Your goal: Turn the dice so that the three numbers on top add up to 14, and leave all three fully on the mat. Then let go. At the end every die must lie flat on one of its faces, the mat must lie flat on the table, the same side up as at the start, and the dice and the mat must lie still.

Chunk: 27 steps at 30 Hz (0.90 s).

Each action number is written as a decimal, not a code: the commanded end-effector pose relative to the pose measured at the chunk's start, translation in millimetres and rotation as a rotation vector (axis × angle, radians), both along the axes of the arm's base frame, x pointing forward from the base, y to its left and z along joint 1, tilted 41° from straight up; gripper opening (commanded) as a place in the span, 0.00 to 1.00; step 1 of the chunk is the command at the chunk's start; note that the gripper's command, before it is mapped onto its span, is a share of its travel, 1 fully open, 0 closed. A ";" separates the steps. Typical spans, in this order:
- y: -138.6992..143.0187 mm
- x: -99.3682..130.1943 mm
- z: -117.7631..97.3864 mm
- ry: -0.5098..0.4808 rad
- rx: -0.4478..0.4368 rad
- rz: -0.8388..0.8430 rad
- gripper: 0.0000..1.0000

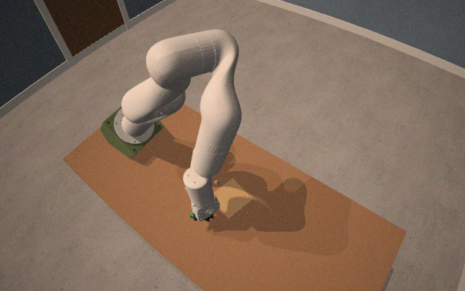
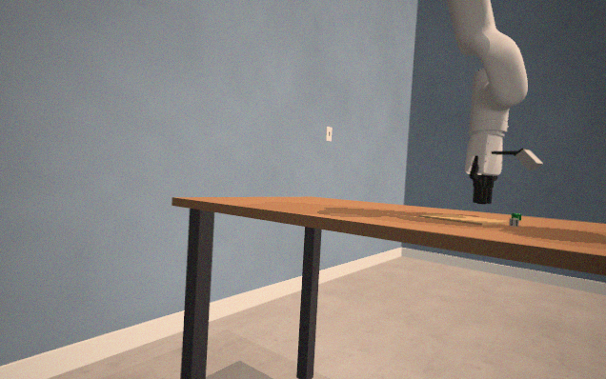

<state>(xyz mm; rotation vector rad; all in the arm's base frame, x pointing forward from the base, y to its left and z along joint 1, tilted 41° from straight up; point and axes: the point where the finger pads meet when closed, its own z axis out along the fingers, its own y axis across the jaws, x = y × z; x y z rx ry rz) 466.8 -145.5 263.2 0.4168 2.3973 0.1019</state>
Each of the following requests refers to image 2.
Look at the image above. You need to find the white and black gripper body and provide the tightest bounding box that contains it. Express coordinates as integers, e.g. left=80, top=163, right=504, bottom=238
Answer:
left=465, top=133, right=504, bottom=176

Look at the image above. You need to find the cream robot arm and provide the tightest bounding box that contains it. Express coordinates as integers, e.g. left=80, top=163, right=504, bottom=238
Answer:
left=447, top=0, right=543, bottom=170

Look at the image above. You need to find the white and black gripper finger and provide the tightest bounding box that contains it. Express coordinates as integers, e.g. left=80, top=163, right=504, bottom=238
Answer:
left=470, top=156, right=488, bottom=204
left=486, top=175, right=497, bottom=204

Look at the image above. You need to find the tan flat mat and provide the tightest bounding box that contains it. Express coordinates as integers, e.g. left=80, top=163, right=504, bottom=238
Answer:
left=419, top=214, right=509, bottom=226

